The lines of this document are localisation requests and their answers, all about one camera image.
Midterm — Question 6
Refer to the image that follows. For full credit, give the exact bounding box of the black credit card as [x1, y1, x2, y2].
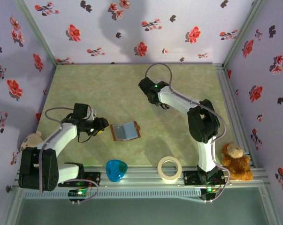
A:
[113, 124, 126, 140]

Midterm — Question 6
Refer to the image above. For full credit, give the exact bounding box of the brown leather card holder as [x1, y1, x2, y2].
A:
[109, 120, 141, 142]

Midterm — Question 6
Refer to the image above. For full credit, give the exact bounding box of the blue translucent plastic case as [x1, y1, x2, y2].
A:
[105, 159, 128, 183]

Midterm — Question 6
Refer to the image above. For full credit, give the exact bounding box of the small circuit board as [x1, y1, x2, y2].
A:
[200, 186, 219, 204]
[68, 188, 89, 204]

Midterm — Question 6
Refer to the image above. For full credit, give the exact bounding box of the cream masking tape roll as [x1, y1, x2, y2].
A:
[157, 156, 183, 181]

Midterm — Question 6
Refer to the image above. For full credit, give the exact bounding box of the brown teddy bear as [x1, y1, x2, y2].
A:
[220, 142, 254, 181]

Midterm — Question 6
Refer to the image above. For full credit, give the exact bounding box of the grey right arm cable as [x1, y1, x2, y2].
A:
[145, 62, 231, 204]

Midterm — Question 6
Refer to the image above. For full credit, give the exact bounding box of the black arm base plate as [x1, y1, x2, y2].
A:
[183, 171, 226, 188]
[58, 172, 101, 188]

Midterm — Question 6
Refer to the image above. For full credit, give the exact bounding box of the aluminium frame rail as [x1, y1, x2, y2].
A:
[215, 63, 257, 168]
[13, 165, 272, 188]

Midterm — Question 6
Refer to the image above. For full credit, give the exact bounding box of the grey slotted cable duct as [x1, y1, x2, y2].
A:
[23, 188, 202, 200]

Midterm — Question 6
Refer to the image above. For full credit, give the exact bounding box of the grey-green corner post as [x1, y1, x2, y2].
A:
[14, 0, 58, 68]
[223, 0, 266, 68]

